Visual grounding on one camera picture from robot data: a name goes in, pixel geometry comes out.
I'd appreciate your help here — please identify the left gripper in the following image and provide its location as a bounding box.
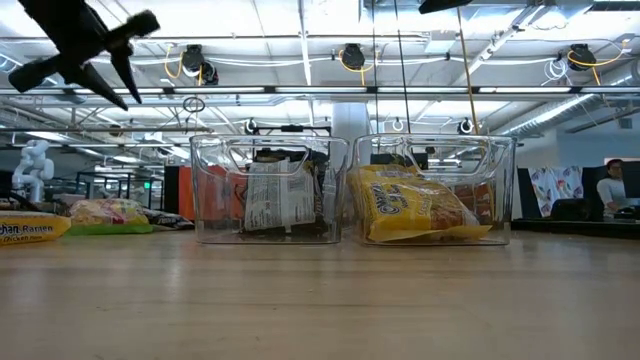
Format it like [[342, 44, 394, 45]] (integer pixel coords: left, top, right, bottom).
[[7, 0, 161, 111]]

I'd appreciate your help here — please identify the orange green ramen packet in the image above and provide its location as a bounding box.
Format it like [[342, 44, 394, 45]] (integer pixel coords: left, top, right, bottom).
[[68, 196, 155, 236]]

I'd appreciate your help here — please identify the yellow chicken ramen packet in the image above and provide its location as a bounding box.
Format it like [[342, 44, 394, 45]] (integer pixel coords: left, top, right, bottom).
[[0, 208, 72, 247], [348, 163, 421, 184], [358, 172, 495, 245]]

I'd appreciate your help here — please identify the black ceiling-hung device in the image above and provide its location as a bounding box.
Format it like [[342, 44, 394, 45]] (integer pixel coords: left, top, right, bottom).
[[199, 59, 220, 86]]

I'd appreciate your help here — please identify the long ceiling light bar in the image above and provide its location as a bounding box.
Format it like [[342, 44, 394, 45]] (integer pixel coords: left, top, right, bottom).
[[0, 84, 640, 96]]

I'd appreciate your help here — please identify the white robot figure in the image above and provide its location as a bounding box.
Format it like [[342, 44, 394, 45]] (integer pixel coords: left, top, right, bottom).
[[10, 138, 55, 204]]

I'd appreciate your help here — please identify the orange partition panel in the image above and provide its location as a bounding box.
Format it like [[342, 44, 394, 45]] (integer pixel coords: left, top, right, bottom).
[[177, 164, 249, 221]]

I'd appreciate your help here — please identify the white pillar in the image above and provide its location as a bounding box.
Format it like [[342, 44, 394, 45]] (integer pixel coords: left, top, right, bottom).
[[332, 102, 372, 141]]

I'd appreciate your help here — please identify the clear plastic bin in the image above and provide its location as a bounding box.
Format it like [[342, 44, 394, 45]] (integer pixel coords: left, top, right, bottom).
[[352, 131, 518, 247], [188, 132, 351, 246]]

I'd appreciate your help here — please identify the floral cloth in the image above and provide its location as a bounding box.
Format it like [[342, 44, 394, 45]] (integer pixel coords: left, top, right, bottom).
[[527, 164, 585, 217]]

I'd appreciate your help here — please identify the black office chair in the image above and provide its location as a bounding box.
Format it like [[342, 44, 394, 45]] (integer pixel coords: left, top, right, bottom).
[[549, 197, 592, 222]]

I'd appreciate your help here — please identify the person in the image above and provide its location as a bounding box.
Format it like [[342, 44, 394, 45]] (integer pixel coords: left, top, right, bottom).
[[596, 157, 632, 216]]

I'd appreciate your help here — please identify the black monitor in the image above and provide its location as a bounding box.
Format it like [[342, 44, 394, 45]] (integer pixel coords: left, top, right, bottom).
[[619, 159, 640, 200]]

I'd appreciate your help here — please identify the yellow hanging cable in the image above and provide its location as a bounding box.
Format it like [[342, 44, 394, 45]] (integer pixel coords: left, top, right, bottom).
[[453, 7, 481, 134]]

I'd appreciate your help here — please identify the black hanging cable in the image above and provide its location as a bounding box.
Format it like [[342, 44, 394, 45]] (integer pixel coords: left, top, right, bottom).
[[393, 0, 412, 135]]

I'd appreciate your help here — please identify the black ceiling cable reel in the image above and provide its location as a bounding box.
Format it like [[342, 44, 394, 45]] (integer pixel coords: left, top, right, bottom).
[[340, 42, 366, 71], [180, 43, 206, 72], [568, 42, 597, 72]]

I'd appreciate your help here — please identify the white coiled cable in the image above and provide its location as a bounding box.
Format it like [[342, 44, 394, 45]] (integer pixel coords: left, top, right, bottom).
[[542, 57, 570, 85]]

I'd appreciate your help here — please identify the silver ventilation duct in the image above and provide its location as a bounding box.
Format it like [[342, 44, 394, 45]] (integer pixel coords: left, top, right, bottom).
[[494, 74, 640, 137]]

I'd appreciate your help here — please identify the black rectangular bar frame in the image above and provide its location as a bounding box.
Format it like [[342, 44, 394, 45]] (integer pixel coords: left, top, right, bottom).
[[252, 123, 333, 137]]

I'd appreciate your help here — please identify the black aluminium table frame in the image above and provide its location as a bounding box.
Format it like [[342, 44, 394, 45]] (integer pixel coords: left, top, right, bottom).
[[509, 217, 640, 237]]

